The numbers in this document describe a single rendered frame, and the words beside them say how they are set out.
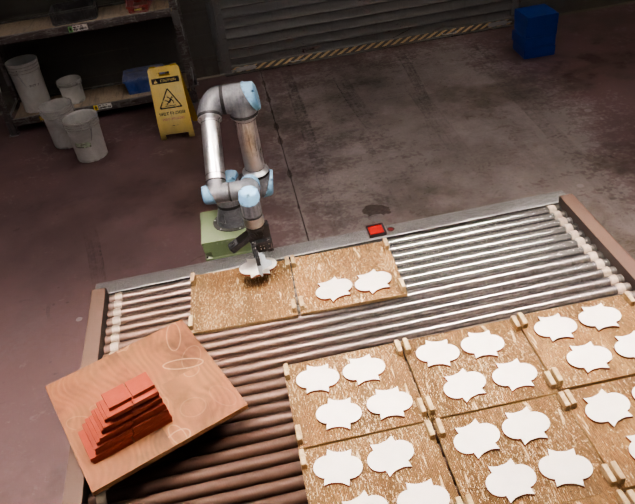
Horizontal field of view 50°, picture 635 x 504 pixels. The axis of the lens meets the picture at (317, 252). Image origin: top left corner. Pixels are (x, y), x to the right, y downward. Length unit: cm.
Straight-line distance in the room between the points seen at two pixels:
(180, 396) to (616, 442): 131
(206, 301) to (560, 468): 141
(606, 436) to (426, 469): 53
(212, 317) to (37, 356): 183
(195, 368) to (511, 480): 103
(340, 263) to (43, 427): 187
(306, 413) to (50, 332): 246
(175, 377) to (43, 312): 236
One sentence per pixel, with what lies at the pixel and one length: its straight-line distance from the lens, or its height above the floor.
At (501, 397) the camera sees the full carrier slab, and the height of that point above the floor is 94.
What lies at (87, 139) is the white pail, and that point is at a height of 21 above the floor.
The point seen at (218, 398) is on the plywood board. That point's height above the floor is 104.
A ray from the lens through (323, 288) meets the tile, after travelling 262.
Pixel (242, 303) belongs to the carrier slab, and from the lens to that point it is 264.
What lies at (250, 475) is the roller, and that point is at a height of 92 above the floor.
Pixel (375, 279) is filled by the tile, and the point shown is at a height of 95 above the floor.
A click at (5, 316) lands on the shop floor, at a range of 467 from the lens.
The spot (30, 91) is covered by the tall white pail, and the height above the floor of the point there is 35.
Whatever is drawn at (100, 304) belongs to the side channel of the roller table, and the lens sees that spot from 284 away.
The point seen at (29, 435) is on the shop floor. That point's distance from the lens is 385.
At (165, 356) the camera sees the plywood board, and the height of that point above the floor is 104.
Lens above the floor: 263
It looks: 37 degrees down
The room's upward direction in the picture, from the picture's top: 8 degrees counter-clockwise
